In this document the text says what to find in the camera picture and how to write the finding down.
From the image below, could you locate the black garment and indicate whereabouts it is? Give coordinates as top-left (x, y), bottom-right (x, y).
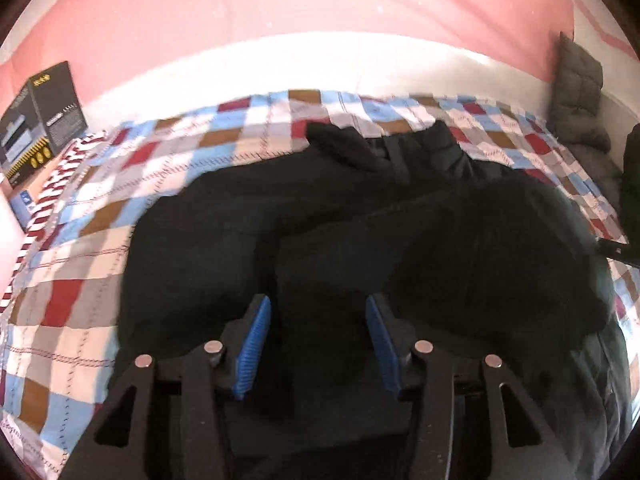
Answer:
top-left (117, 120), bottom-right (636, 480)

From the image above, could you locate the black jacket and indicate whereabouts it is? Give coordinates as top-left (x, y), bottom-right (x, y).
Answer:
top-left (620, 122), bottom-right (640, 231)

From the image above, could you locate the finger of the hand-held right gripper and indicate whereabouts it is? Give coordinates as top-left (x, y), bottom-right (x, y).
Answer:
top-left (595, 237), bottom-right (640, 263)

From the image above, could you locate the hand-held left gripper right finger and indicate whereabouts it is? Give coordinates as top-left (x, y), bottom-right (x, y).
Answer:
top-left (364, 294), bottom-right (583, 480)

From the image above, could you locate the checkered blanket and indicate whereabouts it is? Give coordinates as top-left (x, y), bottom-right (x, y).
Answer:
top-left (0, 89), bottom-right (640, 466)

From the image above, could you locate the black printed cardboard box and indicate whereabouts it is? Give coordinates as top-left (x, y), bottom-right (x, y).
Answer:
top-left (0, 61), bottom-right (90, 186)

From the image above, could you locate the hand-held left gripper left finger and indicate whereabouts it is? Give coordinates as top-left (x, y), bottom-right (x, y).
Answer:
top-left (57, 294), bottom-right (273, 480)

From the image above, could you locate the red white striped cloth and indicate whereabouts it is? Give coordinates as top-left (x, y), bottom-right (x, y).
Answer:
top-left (0, 130), bottom-right (108, 321)

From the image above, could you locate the grey quilted cushion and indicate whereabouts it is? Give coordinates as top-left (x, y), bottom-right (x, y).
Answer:
top-left (550, 31), bottom-right (626, 211)

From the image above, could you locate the blue box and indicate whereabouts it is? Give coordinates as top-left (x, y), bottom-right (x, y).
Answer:
top-left (9, 150), bottom-right (71, 233)

